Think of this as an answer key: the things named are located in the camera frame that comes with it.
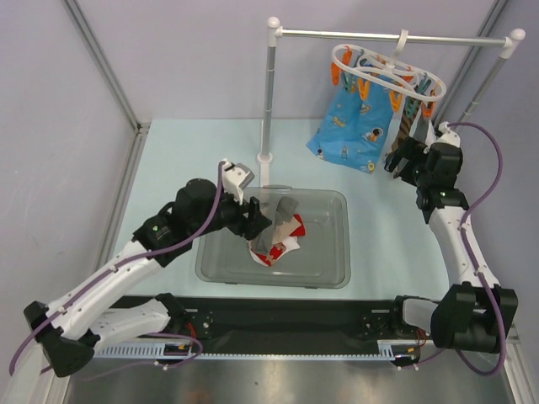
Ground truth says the white round peg hanger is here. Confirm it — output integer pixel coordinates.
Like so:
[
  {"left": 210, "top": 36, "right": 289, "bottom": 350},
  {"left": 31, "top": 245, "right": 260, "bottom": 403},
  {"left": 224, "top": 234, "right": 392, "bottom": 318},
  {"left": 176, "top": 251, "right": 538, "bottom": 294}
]
[{"left": 331, "top": 29, "right": 447, "bottom": 118}]

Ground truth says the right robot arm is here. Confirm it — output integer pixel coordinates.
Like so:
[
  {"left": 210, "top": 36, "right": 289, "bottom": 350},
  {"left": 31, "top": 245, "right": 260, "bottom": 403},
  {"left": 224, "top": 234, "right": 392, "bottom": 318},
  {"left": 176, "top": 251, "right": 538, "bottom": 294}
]
[{"left": 385, "top": 137, "right": 518, "bottom": 354}]

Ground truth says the white sock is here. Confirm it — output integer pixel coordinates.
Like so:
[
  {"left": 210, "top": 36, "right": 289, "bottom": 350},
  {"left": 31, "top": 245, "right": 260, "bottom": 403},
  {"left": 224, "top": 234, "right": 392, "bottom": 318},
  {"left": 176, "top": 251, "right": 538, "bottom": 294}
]
[{"left": 249, "top": 237, "right": 300, "bottom": 263}]

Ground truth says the blue space-print cloth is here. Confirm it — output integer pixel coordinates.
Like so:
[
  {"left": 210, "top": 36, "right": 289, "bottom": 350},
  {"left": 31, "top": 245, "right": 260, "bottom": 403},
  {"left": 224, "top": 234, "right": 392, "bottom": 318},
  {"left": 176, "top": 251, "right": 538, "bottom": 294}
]
[{"left": 307, "top": 83, "right": 394, "bottom": 173}]

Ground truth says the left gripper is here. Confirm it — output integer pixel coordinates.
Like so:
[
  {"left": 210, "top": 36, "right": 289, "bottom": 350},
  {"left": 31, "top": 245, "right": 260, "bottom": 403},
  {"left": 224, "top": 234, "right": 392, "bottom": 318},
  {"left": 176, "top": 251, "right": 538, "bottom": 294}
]
[{"left": 189, "top": 184, "right": 271, "bottom": 240}]

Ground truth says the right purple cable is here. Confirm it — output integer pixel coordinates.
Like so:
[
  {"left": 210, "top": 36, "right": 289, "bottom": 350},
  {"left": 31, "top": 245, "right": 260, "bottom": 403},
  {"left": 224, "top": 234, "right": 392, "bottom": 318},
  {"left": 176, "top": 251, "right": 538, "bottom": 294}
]
[{"left": 395, "top": 121, "right": 506, "bottom": 376}]

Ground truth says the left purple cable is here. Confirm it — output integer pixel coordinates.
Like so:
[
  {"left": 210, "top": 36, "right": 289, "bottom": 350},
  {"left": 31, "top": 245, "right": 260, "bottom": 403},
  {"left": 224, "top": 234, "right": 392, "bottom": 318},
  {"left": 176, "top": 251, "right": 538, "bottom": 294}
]
[{"left": 8, "top": 162, "right": 231, "bottom": 382}]

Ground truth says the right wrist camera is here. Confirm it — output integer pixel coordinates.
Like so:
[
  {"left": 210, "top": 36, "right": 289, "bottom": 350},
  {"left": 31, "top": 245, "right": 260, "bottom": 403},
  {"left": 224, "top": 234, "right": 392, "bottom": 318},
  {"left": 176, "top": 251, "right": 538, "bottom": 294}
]
[{"left": 427, "top": 121, "right": 461, "bottom": 148}]

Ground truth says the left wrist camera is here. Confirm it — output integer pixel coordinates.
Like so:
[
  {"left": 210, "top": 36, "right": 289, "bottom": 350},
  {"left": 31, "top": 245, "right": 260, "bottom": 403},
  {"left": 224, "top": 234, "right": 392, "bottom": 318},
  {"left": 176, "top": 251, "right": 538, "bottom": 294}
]
[{"left": 220, "top": 158, "right": 255, "bottom": 205}]

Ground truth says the grey sock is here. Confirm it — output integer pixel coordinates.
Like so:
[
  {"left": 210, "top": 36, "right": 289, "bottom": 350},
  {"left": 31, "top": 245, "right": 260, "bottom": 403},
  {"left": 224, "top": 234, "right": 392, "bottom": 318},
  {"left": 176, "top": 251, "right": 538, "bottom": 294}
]
[{"left": 249, "top": 196, "right": 299, "bottom": 254}]

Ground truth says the white metal drying rack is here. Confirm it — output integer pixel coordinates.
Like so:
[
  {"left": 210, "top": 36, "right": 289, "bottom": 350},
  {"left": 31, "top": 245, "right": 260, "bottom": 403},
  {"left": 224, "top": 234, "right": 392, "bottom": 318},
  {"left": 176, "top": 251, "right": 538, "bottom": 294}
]
[{"left": 257, "top": 17, "right": 526, "bottom": 187}]

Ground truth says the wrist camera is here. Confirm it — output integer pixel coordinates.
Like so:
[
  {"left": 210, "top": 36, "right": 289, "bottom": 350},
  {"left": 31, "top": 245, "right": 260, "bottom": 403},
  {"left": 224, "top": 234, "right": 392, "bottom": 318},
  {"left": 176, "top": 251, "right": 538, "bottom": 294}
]
[
  {"left": 220, "top": 158, "right": 255, "bottom": 205},
  {"left": 427, "top": 121, "right": 461, "bottom": 148}
]

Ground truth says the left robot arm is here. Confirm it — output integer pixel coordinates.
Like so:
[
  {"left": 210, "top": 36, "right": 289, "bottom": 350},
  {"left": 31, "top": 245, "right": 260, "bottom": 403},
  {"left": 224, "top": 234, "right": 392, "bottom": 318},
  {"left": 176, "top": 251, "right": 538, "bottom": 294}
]
[{"left": 24, "top": 178, "right": 272, "bottom": 378}]

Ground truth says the purple cable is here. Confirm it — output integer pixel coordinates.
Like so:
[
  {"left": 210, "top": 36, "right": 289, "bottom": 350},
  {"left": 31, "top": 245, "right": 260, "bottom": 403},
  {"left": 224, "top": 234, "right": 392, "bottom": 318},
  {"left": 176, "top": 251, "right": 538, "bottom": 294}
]
[
  {"left": 395, "top": 121, "right": 506, "bottom": 376},
  {"left": 8, "top": 162, "right": 231, "bottom": 382}
]

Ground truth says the clear plastic bin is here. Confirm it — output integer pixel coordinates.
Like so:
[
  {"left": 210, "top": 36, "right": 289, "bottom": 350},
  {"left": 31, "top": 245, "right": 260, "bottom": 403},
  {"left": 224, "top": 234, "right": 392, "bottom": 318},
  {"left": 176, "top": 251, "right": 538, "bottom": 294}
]
[{"left": 195, "top": 188, "right": 351, "bottom": 289}]

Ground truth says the beige red reindeer sock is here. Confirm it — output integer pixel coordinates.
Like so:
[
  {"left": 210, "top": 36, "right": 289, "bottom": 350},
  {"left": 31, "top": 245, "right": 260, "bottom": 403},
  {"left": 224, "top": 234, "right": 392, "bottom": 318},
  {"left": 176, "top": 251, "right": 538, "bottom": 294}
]
[
  {"left": 251, "top": 242, "right": 288, "bottom": 267},
  {"left": 272, "top": 214, "right": 307, "bottom": 244}
]

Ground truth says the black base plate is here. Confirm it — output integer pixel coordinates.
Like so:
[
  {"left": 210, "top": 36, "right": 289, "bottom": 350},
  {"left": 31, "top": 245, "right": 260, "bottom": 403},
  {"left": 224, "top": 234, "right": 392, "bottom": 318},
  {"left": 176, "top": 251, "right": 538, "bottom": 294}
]
[{"left": 157, "top": 293, "right": 430, "bottom": 357}]

